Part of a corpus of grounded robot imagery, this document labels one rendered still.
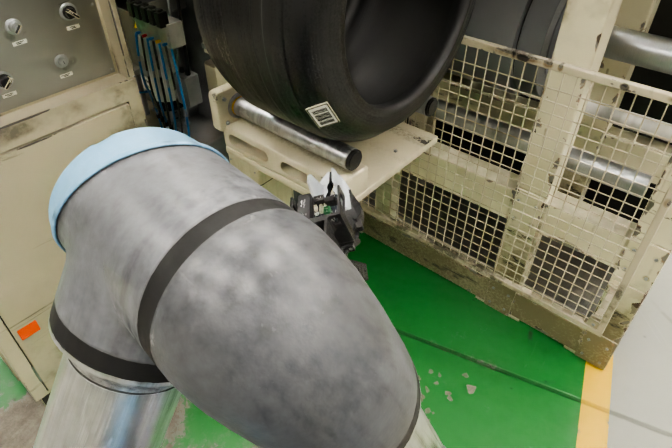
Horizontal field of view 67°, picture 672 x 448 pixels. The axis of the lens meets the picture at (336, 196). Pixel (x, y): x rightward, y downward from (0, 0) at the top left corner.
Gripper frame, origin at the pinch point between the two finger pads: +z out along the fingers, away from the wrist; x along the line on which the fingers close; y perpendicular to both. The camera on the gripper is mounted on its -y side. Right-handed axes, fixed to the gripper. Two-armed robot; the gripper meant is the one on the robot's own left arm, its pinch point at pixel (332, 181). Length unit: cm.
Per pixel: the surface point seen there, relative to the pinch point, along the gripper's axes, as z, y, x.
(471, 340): 29, -114, -9
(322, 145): 21.2, -9.4, 5.6
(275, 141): 29.8, -11.6, 17.5
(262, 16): 14.7, 21.9, 3.0
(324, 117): 13.5, 2.3, 0.6
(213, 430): -2, -82, 67
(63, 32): 51, 18, 58
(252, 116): 33.9, -6.5, 21.0
